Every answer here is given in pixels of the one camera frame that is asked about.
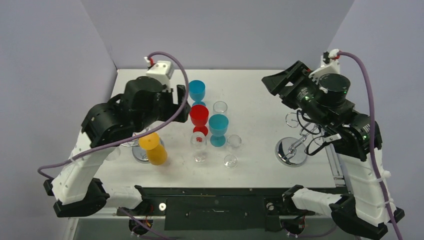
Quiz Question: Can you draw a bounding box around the red plastic wine glass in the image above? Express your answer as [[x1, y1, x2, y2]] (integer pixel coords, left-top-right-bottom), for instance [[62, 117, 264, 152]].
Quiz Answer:
[[189, 104, 209, 136]]

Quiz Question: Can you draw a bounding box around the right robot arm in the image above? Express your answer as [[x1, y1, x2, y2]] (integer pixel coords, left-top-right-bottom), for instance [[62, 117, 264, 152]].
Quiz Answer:
[[262, 60, 405, 240]]

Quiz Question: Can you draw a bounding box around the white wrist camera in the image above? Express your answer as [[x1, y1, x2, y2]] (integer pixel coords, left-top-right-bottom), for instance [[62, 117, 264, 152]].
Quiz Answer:
[[318, 48, 341, 77], [144, 56, 175, 92]]

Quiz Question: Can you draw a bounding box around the orange plastic wine glass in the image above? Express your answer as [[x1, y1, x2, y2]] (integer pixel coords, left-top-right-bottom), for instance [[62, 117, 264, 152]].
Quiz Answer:
[[138, 132, 168, 166]]

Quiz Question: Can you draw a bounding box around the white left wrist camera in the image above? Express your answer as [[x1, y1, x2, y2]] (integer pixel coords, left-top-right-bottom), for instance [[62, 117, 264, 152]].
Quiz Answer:
[[144, 56, 175, 92]]

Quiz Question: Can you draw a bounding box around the clear glass tumbler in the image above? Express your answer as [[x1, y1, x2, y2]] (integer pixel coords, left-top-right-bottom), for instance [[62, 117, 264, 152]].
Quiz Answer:
[[212, 101, 228, 116]]

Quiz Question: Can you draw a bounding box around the teal wine glass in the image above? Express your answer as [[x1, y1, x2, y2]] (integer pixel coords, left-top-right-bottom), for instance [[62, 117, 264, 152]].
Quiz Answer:
[[208, 114, 229, 147]]

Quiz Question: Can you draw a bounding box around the clear patterned wine glass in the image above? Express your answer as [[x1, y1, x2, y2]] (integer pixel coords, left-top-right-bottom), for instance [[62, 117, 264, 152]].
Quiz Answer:
[[190, 131, 207, 163]]

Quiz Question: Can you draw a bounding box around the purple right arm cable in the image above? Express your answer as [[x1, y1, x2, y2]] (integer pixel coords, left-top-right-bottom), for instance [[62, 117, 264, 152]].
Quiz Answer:
[[336, 50, 403, 240]]

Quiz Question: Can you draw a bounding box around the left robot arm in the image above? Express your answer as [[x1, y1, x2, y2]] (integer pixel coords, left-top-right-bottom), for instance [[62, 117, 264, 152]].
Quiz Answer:
[[43, 76, 190, 218]]

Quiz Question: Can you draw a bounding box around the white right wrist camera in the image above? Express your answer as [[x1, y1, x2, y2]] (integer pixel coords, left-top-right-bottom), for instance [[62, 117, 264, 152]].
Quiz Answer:
[[318, 48, 341, 77]]

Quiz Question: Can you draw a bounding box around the chrome right wine glass rack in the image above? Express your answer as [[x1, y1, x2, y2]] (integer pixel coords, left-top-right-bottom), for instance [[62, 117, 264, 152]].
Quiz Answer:
[[274, 110, 323, 168]]

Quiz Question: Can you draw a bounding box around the blue plastic wine glass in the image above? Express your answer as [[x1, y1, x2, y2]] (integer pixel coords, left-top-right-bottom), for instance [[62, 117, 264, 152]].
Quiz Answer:
[[188, 80, 206, 106]]

